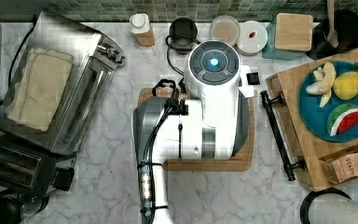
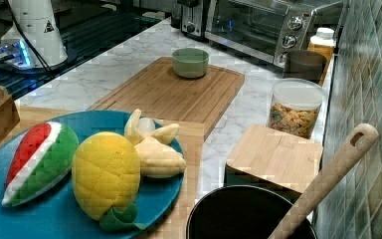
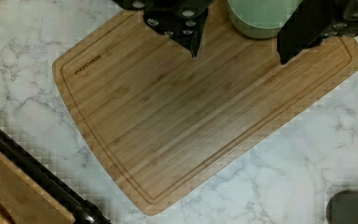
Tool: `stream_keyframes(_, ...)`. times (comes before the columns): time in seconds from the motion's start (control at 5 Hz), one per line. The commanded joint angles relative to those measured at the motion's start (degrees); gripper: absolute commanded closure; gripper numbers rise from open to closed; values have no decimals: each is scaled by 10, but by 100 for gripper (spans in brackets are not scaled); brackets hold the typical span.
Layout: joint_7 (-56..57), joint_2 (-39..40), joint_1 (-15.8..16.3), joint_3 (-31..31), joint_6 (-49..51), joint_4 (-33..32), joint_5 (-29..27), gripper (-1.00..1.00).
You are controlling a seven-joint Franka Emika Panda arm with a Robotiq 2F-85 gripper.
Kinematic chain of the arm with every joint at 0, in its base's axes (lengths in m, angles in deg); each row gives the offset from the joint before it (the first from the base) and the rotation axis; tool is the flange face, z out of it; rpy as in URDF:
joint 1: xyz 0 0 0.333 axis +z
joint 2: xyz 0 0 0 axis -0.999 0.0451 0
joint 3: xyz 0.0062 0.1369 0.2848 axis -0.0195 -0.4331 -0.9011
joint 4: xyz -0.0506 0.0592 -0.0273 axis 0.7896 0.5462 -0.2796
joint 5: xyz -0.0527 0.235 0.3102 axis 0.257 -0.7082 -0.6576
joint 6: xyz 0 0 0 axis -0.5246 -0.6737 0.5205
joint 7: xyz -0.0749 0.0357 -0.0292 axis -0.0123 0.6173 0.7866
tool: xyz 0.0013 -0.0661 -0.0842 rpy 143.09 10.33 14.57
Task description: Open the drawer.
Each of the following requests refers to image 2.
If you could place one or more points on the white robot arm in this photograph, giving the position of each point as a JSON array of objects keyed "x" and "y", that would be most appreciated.
[{"x": 34, "y": 40}]

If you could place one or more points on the bamboo cutting board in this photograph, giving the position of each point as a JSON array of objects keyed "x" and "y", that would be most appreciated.
[{"x": 161, "y": 94}]

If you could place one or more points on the plush peeled banana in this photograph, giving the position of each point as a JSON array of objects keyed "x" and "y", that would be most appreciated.
[{"x": 157, "y": 158}]

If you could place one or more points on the green ceramic bowl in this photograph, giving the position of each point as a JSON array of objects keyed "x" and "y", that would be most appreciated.
[{"x": 190, "y": 63}]

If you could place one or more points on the teal canister with bamboo lid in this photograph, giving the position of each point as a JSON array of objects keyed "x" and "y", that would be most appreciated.
[{"x": 273, "y": 160}]

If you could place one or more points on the silver toaster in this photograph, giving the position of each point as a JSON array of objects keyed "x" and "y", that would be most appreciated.
[{"x": 194, "y": 14}]

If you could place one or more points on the black utensil pot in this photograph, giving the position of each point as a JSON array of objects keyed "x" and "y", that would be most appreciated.
[{"x": 237, "y": 212}]

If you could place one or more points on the clear cereal jar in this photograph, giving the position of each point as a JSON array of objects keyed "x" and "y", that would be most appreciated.
[{"x": 295, "y": 106}]

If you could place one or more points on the silver toaster oven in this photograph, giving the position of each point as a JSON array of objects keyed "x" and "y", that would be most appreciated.
[{"x": 268, "y": 29}]

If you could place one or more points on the dark grey cup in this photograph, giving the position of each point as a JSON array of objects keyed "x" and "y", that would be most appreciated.
[{"x": 304, "y": 64}]

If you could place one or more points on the plush watermelon slice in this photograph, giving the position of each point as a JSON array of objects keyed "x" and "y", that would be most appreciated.
[{"x": 42, "y": 159}]

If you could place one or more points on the orange spice bottle white cap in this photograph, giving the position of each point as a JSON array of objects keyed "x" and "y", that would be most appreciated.
[{"x": 322, "y": 42}]

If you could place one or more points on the wooden spoon handle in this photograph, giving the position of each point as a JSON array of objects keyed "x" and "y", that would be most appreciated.
[{"x": 354, "y": 147}]

